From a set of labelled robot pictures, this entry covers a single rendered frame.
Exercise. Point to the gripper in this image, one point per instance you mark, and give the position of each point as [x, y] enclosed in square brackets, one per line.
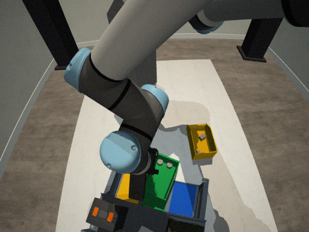
[153, 153]

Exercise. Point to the dark grey metal shelf frame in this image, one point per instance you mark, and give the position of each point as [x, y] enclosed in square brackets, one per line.
[185, 202]

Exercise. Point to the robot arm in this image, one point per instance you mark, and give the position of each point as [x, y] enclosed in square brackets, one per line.
[137, 30]

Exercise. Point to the dark grey case with orange latches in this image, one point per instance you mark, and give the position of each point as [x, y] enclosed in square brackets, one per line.
[107, 215]

